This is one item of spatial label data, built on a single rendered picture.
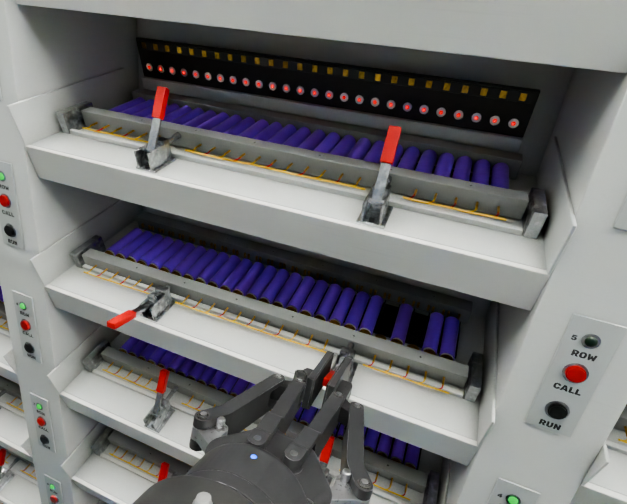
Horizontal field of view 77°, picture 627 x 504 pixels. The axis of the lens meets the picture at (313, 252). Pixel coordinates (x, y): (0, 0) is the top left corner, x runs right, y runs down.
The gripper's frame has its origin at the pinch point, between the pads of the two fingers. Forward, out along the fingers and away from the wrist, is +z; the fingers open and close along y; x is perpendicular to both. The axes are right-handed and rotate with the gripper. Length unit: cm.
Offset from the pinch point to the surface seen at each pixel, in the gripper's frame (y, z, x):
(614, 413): 24.9, 4.4, 4.2
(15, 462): -70, 24, -58
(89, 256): -40.9, 10.1, 0.4
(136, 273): -32.2, 10.2, 0.2
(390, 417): 6.6, 6.6, -5.0
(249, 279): -17.0, 15.1, 2.7
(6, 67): -46, 0, 24
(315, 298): -6.8, 15.3, 2.9
